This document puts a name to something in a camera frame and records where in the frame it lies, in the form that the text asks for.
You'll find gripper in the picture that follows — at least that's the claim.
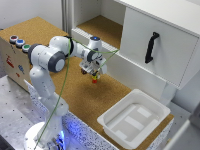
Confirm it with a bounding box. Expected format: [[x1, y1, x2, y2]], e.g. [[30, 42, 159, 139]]
[[79, 53, 109, 77]]

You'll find white cabinet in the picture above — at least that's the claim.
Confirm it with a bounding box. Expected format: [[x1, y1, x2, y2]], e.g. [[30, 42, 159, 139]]
[[70, 0, 200, 108]]

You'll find white plastic box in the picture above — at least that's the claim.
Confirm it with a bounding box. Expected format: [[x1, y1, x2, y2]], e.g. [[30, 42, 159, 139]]
[[96, 88, 172, 150]]

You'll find green button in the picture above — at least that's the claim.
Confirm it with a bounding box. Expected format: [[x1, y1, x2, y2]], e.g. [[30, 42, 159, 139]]
[[21, 43, 32, 54]]

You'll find white sliding door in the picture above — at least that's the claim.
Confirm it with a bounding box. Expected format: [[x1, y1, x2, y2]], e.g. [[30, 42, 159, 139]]
[[118, 6, 200, 90]]

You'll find blue button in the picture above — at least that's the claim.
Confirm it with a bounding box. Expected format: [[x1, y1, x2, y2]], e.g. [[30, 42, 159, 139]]
[[15, 38, 26, 49]]

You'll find red button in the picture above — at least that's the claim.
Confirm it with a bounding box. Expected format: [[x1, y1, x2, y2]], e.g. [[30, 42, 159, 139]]
[[9, 34, 20, 45]]

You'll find green cable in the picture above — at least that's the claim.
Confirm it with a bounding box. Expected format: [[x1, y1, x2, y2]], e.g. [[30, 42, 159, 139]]
[[32, 37, 120, 150]]

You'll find black door handle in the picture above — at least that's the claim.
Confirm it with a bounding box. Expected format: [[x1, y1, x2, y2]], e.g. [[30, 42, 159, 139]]
[[144, 31, 161, 65]]

